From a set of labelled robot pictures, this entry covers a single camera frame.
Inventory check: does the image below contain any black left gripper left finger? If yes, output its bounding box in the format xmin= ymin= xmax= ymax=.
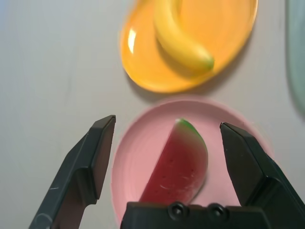
xmin=28 ymin=114 xmax=117 ymax=229

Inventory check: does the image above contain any pink plate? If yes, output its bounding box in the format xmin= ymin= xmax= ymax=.
xmin=111 ymin=97 xmax=275 ymax=227

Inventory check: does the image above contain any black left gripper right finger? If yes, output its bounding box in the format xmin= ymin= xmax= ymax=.
xmin=219 ymin=122 xmax=305 ymax=229

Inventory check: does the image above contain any green cutting board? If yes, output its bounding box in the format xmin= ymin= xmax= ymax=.
xmin=285 ymin=0 xmax=305 ymax=120

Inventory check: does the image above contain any yellow plate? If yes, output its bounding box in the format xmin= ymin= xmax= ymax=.
xmin=120 ymin=0 xmax=259 ymax=94

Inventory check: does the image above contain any toy yellow banana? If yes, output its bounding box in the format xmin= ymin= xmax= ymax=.
xmin=152 ymin=0 xmax=215 ymax=77

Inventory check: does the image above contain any toy watermelon slice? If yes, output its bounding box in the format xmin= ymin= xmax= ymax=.
xmin=138 ymin=117 xmax=209 ymax=208

